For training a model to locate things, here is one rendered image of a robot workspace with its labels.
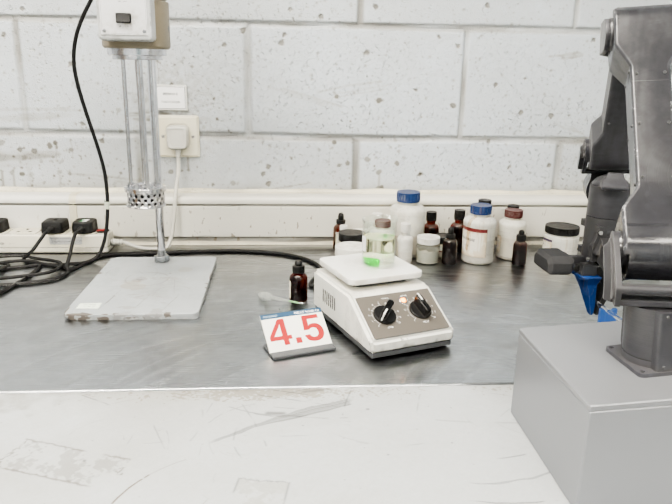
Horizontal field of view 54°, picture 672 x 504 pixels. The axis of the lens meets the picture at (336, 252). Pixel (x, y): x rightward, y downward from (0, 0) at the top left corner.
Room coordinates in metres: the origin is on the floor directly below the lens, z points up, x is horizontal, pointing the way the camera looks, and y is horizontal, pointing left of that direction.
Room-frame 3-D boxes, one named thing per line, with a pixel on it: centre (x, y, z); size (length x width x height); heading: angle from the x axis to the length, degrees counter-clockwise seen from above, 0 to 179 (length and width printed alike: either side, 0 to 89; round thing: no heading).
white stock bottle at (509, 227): (1.30, -0.35, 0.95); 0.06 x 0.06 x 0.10
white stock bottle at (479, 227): (1.27, -0.28, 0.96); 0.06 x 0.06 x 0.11
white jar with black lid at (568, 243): (1.29, -0.45, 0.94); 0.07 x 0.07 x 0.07
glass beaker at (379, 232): (0.95, -0.07, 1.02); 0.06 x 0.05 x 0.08; 135
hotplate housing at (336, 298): (0.92, -0.06, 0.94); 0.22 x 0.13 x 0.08; 25
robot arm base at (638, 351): (0.58, -0.30, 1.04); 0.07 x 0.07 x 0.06; 7
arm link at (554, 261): (0.96, -0.40, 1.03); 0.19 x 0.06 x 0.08; 96
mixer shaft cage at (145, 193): (1.08, 0.32, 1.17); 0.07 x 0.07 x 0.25
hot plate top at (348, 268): (0.95, -0.05, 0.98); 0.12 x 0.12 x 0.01; 25
